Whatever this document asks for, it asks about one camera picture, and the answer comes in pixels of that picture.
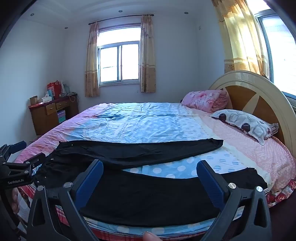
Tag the stack of pastel boxes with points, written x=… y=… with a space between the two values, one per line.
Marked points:
x=61 y=116

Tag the white flat box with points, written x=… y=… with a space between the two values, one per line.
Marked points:
x=47 y=100

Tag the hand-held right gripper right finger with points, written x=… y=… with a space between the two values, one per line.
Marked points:
x=209 y=185

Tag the short yellow curtain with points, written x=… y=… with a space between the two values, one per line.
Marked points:
x=92 y=67
x=148 y=58

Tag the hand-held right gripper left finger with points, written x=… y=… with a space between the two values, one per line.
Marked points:
x=92 y=183

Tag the wooden desk with drawers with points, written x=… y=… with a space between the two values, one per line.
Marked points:
x=42 y=118

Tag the cream and wood headboard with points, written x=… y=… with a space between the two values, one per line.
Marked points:
x=242 y=77

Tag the black pants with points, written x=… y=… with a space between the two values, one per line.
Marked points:
x=143 y=199

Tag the large bright window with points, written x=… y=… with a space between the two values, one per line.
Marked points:
x=282 y=46

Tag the white patterned pillow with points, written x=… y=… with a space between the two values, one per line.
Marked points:
x=240 y=121

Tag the round bed with dotted sheet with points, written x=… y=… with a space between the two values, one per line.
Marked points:
x=150 y=120

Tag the small cardboard box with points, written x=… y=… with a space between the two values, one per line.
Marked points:
x=34 y=100

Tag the folded pink floral blanket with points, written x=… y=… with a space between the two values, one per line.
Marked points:
x=205 y=99

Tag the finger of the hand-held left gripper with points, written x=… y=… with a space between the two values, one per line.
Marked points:
x=17 y=146
x=34 y=160

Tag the dark striped pillow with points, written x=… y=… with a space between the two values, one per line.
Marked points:
x=274 y=128

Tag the person's right hand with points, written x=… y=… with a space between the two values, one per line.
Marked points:
x=150 y=237

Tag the red gift bag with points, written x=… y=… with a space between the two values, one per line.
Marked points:
x=54 y=89

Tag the person's left hand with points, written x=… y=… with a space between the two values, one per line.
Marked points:
x=15 y=200

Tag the long yellow curtain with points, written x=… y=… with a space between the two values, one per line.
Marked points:
x=240 y=37

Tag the dark curtain rod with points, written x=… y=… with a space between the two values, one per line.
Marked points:
x=115 y=19

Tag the small sliding window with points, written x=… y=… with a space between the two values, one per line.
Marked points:
x=119 y=62

